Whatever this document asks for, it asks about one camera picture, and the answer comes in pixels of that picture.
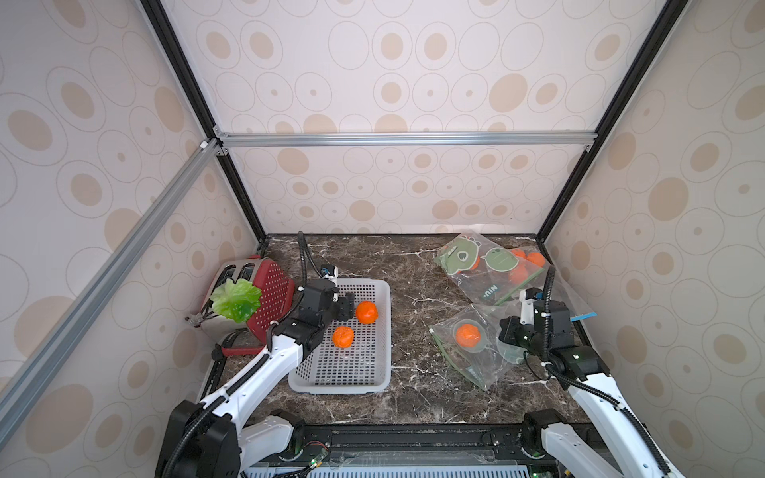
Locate orange toy mandarin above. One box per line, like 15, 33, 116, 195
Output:
356, 301, 380, 325
332, 326, 355, 349
454, 323, 482, 349

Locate green-seal clear zip-top bag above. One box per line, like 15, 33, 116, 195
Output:
435, 232, 518, 306

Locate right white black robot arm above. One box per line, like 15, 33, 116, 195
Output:
498, 268, 683, 477

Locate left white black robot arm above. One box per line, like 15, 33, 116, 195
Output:
155, 232, 353, 477

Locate blue-seal clear zip-top bag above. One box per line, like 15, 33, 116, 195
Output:
496, 246, 597, 322

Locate white perforated plastic basket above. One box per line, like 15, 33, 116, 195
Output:
288, 278, 392, 394

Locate green toy lettuce leaf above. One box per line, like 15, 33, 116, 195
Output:
210, 279, 262, 324

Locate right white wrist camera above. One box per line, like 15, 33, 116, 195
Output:
519, 288, 539, 325

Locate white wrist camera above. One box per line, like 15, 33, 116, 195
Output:
519, 288, 539, 325
320, 264, 338, 284

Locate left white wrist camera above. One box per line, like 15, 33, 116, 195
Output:
320, 264, 338, 284

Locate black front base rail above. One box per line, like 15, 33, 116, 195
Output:
154, 422, 599, 478

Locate silver aluminium back rail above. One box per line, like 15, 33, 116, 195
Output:
203, 131, 598, 153

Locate silver aluminium rail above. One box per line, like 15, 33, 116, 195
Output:
1, 139, 220, 446
203, 131, 598, 153

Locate silver aluminium left rail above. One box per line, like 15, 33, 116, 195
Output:
1, 139, 220, 446

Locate black left corner post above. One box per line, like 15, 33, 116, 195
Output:
139, 0, 270, 246

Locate black corner post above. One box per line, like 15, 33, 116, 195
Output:
536, 0, 691, 247
139, 0, 270, 246

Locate black right corner post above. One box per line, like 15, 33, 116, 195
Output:
536, 0, 691, 247

